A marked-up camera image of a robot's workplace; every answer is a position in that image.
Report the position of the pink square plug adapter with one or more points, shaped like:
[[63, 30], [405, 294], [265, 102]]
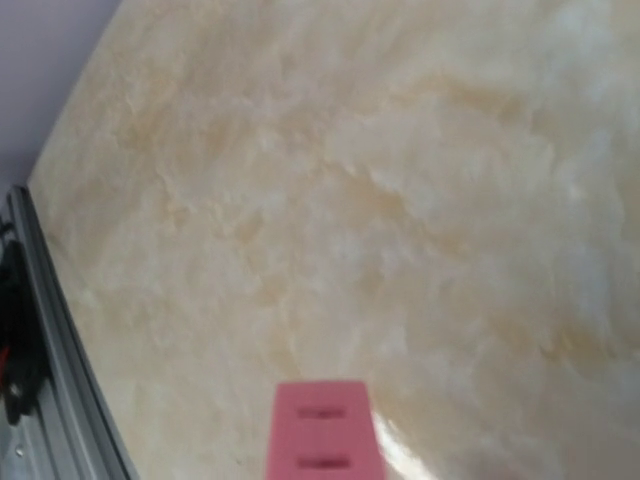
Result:
[[323, 430]]

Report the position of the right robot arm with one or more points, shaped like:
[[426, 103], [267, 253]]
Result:
[[24, 364]]

